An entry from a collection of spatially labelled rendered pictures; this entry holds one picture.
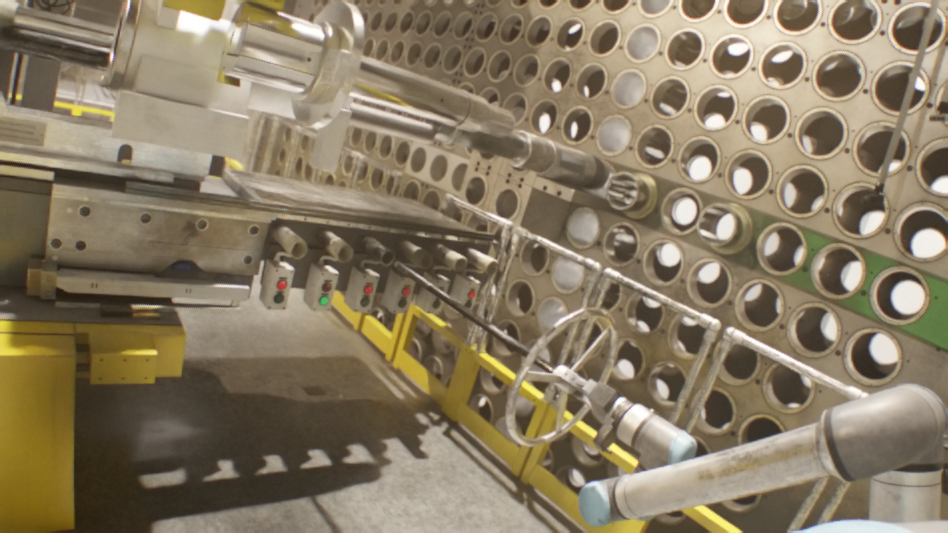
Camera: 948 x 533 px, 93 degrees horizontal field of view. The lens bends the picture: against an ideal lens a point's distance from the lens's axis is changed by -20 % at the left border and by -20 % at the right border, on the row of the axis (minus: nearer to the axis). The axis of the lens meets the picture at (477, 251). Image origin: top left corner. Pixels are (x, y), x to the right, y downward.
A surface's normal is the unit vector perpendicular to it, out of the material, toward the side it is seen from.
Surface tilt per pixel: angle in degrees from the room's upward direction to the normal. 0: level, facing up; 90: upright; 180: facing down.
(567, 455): 90
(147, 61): 68
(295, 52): 90
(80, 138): 90
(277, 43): 90
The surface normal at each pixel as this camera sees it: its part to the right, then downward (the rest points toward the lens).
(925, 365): -0.72, -0.08
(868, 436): -0.46, -0.39
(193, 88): 0.69, -0.03
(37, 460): 0.62, 0.34
